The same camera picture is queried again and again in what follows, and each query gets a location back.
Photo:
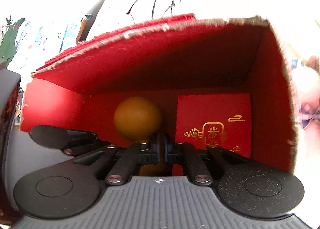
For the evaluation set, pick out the pale checked plush toy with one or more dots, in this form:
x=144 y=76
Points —
x=307 y=86

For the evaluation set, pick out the red cardboard box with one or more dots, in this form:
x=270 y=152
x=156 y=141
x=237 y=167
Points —
x=175 y=56

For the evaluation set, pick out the small red gold-print box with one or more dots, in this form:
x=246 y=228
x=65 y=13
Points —
x=212 y=111

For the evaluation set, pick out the orange ball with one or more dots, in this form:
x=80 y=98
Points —
x=137 y=117

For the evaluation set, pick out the dark green cloth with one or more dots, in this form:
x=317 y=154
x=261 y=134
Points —
x=10 y=41

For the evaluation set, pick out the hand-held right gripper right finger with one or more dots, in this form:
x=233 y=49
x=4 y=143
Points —
x=167 y=149

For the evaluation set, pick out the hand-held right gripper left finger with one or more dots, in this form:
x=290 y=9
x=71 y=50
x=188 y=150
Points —
x=156 y=149

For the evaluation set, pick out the pale printed cloth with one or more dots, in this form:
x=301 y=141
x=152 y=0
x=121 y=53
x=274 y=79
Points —
x=47 y=36

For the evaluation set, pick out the brown book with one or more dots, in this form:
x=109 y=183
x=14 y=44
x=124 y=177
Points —
x=82 y=29

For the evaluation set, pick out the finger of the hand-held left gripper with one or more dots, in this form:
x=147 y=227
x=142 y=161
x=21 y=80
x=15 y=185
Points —
x=57 y=137

